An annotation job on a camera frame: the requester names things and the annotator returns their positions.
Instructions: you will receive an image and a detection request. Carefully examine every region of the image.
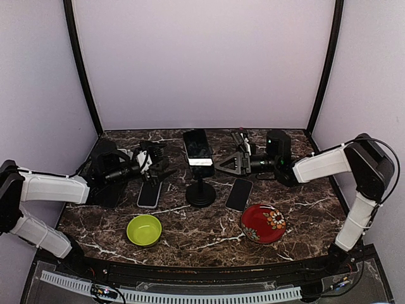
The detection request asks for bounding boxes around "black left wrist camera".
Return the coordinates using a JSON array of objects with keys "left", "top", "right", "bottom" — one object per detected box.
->
[{"left": 89, "top": 140, "right": 129, "bottom": 181}]

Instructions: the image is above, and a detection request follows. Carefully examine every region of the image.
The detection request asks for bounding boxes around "black left frame post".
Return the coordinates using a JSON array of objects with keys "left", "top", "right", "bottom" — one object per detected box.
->
[{"left": 63, "top": 0, "right": 104, "bottom": 136}]

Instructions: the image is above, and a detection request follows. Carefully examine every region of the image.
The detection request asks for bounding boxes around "lime green bowl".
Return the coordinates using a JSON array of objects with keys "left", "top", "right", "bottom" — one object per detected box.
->
[{"left": 126, "top": 214, "right": 162, "bottom": 247}]

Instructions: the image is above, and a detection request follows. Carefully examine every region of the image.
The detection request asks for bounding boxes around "black right frame post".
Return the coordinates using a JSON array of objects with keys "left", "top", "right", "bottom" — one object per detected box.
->
[{"left": 306, "top": 0, "right": 344, "bottom": 137}]

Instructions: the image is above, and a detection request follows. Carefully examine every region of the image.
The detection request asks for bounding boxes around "red floral plate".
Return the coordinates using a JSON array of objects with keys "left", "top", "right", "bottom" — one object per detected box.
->
[{"left": 240, "top": 204, "right": 287, "bottom": 244}]

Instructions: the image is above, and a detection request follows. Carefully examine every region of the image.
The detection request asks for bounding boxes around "black frame post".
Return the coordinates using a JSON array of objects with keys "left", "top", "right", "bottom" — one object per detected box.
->
[
  {"left": 306, "top": 0, "right": 344, "bottom": 137},
  {"left": 63, "top": 0, "right": 104, "bottom": 136}
]

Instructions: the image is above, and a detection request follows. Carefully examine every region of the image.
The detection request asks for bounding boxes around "phone in clear case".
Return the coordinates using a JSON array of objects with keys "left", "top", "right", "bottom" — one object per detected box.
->
[{"left": 225, "top": 179, "right": 253, "bottom": 212}]

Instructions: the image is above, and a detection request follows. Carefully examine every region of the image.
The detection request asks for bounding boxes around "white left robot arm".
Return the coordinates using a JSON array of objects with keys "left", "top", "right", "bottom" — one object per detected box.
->
[{"left": 1, "top": 140, "right": 174, "bottom": 276}]

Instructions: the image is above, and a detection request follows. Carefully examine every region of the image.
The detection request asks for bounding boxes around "white slotted cable duct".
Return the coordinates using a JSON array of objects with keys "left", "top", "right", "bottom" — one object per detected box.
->
[{"left": 40, "top": 270, "right": 302, "bottom": 303}]

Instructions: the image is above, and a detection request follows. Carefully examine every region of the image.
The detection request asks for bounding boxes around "purple phone dark screen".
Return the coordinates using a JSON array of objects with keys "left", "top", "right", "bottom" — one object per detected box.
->
[{"left": 92, "top": 184, "right": 126, "bottom": 209}]

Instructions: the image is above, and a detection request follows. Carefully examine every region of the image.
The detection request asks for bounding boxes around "black front rail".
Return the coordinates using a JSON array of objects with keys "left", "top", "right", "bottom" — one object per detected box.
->
[{"left": 34, "top": 246, "right": 361, "bottom": 286}]

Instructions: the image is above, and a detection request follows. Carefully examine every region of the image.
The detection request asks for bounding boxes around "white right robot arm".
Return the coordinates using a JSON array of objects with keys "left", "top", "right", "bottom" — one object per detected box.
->
[{"left": 215, "top": 130, "right": 401, "bottom": 275}]

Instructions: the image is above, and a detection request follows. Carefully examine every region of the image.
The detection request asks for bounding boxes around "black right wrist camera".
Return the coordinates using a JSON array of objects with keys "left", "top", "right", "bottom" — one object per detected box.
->
[{"left": 266, "top": 129, "right": 291, "bottom": 162}]

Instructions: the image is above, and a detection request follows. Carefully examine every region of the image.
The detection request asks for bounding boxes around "black pole phone stand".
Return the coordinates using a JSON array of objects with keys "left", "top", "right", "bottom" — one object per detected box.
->
[{"left": 185, "top": 175, "right": 216, "bottom": 208}]

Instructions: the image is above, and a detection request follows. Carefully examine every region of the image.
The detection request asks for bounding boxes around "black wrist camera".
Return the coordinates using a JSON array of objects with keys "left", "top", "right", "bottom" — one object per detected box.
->
[
  {"left": 89, "top": 140, "right": 129, "bottom": 181},
  {"left": 266, "top": 129, "right": 291, "bottom": 162}
]

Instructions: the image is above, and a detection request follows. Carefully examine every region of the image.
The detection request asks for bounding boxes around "black phone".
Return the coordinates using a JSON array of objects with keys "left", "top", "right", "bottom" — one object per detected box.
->
[{"left": 183, "top": 129, "right": 215, "bottom": 180}]

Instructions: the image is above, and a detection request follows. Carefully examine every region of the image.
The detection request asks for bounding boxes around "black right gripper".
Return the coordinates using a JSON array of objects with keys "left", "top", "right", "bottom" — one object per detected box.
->
[{"left": 215, "top": 151, "right": 280, "bottom": 178}]

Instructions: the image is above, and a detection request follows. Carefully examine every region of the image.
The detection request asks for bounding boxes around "lavender phone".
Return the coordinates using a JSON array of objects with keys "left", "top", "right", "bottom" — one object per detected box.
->
[{"left": 136, "top": 182, "right": 162, "bottom": 209}]

